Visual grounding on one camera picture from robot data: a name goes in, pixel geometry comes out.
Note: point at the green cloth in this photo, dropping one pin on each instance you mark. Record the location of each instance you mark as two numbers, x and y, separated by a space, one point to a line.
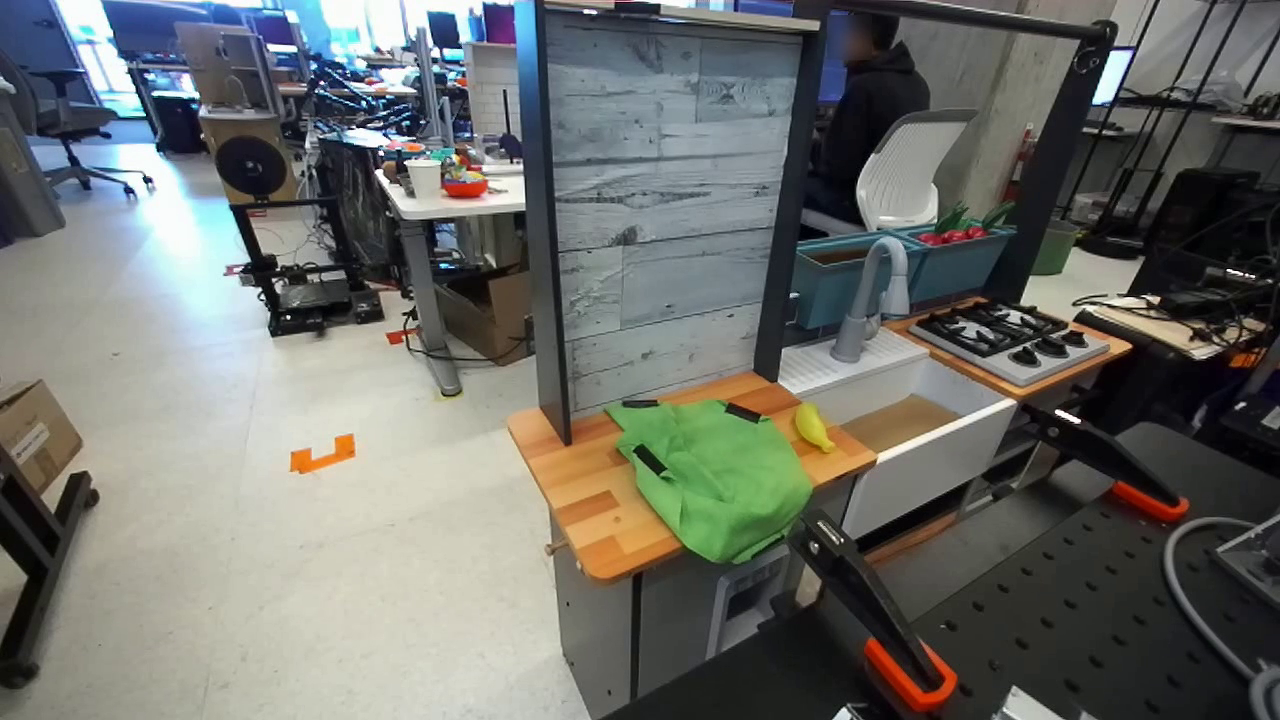
722 482

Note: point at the brown cardboard box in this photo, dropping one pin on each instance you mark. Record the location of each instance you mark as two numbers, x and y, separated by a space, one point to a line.
33 433
484 315

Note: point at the yellow toy banana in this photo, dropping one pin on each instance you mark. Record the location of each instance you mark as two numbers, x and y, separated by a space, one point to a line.
812 424

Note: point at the red bowl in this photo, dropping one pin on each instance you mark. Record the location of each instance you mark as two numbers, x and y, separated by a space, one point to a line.
464 184

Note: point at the white desk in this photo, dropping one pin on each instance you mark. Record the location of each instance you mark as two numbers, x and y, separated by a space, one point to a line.
442 205

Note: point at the grey faucet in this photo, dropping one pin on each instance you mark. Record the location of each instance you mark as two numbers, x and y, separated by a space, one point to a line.
881 264

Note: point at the white cup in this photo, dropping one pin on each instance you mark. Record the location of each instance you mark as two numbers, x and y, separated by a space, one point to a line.
420 179

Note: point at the white sink basin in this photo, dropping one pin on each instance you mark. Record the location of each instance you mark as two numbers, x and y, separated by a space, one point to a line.
921 466

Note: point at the white plastic chair back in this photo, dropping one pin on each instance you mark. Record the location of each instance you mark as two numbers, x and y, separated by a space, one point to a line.
905 175

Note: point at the teal storage bin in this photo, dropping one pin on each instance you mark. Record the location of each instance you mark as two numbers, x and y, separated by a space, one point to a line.
962 264

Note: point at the person in black hoodie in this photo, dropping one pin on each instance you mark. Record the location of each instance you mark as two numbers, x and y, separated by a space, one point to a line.
872 122

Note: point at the black clamp orange tip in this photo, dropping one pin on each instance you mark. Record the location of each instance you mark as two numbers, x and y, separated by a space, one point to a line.
864 613
1105 462

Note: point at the toy stove cooktop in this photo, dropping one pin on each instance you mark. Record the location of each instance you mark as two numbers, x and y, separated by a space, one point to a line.
1013 343

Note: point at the beige cabinet with black spool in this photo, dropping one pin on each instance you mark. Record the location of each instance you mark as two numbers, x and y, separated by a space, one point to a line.
244 135

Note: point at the black perforated board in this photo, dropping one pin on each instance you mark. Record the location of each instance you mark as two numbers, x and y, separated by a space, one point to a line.
1095 613

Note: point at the cluttered wooden workbench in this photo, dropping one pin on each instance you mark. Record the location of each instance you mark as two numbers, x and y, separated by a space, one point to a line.
1162 322

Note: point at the black shelf rack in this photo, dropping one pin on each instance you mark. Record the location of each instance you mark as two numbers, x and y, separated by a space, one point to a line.
1162 135

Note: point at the black stand leg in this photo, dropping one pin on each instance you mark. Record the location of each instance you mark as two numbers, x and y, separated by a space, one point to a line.
41 534

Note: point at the dark office chair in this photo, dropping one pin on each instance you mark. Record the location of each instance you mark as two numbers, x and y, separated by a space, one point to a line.
65 115

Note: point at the black metal frame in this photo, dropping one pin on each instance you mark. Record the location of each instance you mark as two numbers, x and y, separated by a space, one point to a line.
540 264

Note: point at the grey wood wall panel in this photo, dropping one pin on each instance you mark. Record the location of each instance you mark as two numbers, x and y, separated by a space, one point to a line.
665 202

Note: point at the black 3D printer frame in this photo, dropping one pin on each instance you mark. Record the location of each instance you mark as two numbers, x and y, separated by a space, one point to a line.
300 286

